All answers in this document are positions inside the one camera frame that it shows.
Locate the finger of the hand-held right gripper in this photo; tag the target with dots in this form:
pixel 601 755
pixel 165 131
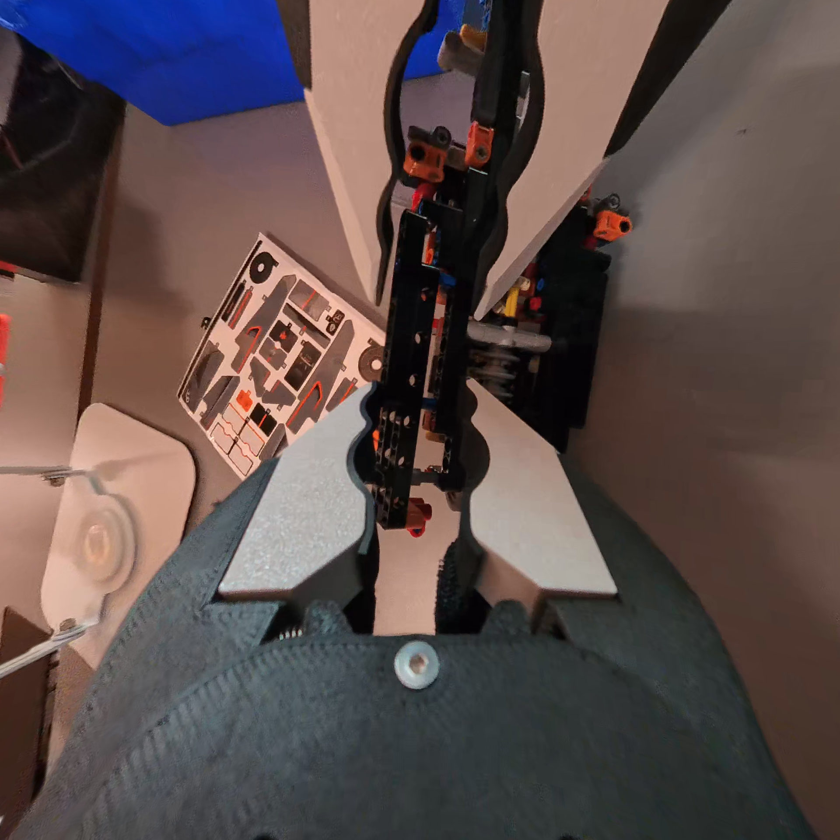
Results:
pixel 584 85
pixel 348 98

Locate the orange plastic object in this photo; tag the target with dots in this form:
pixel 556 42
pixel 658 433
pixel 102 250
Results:
pixel 4 361

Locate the white rounded base plate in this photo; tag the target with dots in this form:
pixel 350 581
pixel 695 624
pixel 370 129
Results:
pixel 151 459

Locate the black lego frame assembly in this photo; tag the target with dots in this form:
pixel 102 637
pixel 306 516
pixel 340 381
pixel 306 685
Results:
pixel 410 315

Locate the blue plastic bin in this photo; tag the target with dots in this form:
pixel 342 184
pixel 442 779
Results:
pixel 164 59

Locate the clear suction cup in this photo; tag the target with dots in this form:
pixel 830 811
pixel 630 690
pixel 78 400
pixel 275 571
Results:
pixel 102 544

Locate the clear acrylic bracket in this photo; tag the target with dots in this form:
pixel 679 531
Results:
pixel 39 470

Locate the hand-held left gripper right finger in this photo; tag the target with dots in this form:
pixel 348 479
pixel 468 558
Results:
pixel 538 525

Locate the black cardboard box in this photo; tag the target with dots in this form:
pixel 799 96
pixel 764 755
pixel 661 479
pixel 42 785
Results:
pixel 52 197

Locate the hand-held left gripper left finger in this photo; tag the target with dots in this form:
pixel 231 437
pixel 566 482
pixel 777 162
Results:
pixel 302 518

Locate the black lego chassis assembly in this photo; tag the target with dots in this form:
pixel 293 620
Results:
pixel 577 367

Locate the lego sticker sheet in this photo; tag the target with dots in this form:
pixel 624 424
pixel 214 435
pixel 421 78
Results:
pixel 282 341

